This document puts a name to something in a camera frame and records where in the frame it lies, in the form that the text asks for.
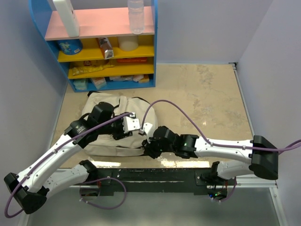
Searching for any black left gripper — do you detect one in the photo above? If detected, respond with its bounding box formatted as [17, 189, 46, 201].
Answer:
[99, 112, 133, 140]

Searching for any beige student backpack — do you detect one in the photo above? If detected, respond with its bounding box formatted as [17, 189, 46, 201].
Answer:
[82, 91, 150, 157]

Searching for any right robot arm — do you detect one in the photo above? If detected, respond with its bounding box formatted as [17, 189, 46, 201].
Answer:
[139, 123, 279, 185]

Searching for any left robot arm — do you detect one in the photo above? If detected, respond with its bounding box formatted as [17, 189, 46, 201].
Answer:
[4, 102, 140, 218]

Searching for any blue tissue pack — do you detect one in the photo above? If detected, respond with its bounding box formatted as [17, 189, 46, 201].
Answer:
[72, 78, 89, 91]

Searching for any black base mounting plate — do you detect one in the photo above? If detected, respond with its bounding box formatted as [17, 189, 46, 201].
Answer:
[87, 168, 235, 195]

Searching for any yellow snack packet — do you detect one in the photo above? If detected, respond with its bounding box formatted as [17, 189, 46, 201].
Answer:
[71, 65, 114, 76]

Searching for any orange flat box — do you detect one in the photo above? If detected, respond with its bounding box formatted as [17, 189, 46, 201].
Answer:
[116, 57, 147, 63]

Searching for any colourful wooden shelf unit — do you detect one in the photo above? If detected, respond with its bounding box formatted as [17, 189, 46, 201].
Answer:
[29, 0, 158, 92]

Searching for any brown silver snack packet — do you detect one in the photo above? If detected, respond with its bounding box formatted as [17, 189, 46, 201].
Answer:
[97, 38, 114, 59]

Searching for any white round container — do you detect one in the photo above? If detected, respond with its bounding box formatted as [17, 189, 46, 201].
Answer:
[118, 35, 139, 51]

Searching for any blue snack cup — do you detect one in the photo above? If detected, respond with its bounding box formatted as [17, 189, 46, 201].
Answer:
[56, 39, 83, 55]

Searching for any clear plastic water bottle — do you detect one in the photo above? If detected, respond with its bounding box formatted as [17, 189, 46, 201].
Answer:
[127, 0, 144, 34]

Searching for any white rectangular bottle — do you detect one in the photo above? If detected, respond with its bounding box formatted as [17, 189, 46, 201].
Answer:
[53, 0, 79, 37]

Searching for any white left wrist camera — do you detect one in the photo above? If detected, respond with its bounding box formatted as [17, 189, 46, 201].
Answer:
[123, 116, 141, 133]

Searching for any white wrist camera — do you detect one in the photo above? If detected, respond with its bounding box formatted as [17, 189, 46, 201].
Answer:
[123, 116, 141, 133]
[138, 122, 156, 137]

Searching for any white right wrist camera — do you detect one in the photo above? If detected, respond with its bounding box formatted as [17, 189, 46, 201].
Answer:
[138, 122, 156, 137]

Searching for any aluminium rail frame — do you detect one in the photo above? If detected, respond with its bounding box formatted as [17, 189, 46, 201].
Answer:
[4, 64, 281, 214]

